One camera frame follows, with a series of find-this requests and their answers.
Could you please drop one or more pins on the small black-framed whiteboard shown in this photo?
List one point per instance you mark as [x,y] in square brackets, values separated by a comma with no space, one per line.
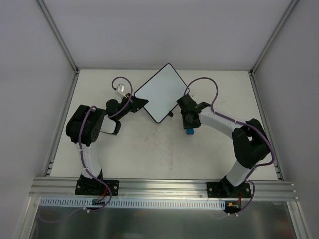
[162,91]

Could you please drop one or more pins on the blue bone-shaped eraser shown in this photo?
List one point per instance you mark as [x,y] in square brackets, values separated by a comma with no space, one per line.
[190,131]

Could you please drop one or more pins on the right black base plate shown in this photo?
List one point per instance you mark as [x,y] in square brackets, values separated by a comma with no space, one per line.
[223,189]

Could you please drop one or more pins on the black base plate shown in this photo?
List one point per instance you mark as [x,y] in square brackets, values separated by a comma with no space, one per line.
[91,187]
[223,189]

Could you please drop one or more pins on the left side aluminium rail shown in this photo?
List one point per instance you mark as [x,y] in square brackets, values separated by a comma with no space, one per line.
[60,125]

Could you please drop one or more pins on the right aluminium corner post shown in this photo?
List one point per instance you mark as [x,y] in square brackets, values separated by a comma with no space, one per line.
[274,34]

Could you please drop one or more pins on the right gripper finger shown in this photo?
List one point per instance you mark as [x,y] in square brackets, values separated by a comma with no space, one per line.
[184,120]
[195,125]

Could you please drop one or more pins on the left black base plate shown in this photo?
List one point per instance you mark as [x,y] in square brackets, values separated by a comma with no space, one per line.
[91,187]

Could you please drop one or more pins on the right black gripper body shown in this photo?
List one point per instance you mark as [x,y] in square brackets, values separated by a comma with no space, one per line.
[187,109]

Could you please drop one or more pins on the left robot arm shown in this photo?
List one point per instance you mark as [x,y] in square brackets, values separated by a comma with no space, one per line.
[87,123]

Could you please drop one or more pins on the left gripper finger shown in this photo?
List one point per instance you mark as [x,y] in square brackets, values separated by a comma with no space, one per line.
[140,104]
[134,97]

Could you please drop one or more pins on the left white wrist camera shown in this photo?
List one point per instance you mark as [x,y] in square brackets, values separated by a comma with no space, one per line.
[120,91]

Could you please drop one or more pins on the aluminium front rail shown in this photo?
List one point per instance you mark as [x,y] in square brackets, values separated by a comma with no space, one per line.
[162,189]

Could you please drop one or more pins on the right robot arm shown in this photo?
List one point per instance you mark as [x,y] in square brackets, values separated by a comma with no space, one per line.
[249,140]

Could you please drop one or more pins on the left aluminium corner post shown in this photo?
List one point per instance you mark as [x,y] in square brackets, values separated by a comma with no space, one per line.
[49,19]

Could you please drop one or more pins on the aluminium rail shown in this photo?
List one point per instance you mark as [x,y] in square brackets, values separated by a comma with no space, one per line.
[162,189]
[60,125]
[266,125]

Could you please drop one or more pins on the white slotted cable duct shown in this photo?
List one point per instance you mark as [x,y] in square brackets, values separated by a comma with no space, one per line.
[134,203]

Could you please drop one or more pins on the right side aluminium rail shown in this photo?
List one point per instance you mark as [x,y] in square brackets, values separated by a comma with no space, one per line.
[266,125]

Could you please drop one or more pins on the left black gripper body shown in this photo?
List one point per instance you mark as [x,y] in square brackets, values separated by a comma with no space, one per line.
[133,103]

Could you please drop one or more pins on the aluminium corner post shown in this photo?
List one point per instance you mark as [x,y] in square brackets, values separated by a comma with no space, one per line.
[49,19]
[274,34]

